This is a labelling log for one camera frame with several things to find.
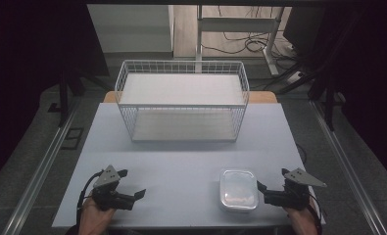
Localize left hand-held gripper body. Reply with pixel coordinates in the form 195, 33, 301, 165
91, 164, 136, 212

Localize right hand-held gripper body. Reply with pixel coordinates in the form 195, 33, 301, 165
265, 166, 328, 212

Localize clear plastic lidded container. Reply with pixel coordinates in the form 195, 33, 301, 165
218, 167, 260, 213

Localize person's right hand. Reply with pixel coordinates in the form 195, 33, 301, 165
283, 203, 318, 227

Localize person's left hand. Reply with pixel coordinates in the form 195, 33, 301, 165
77, 197, 118, 227

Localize tan wooden board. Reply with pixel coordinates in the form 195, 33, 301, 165
102, 90, 279, 105

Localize black stand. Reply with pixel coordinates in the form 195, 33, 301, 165
57, 62, 86, 129
308, 63, 337, 132

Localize small black floor plate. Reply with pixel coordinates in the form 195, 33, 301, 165
46, 102, 62, 114

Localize white power strip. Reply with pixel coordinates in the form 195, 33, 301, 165
286, 70, 304, 85

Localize dark curtain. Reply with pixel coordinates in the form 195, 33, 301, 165
312, 0, 387, 189
0, 0, 111, 191

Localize white cabinet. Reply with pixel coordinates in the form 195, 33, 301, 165
86, 4, 175, 54

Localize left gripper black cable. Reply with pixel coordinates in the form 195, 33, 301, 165
75, 169, 105, 223

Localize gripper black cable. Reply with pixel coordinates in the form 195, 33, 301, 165
75, 169, 105, 223
306, 191, 325, 235

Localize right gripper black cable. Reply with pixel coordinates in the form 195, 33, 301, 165
306, 191, 325, 235

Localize black floor socket frame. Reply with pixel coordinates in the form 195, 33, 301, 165
61, 126, 85, 152

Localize metal floor rail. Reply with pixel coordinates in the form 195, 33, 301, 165
0, 97, 81, 235
309, 99, 387, 235

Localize white wire shelf rack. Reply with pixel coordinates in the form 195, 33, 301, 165
114, 59, 251, 143

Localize black floor cables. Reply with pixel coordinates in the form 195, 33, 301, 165
201, 5, 301, 57

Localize white metal desk frame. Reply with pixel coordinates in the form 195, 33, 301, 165
195, 4, 285, 76

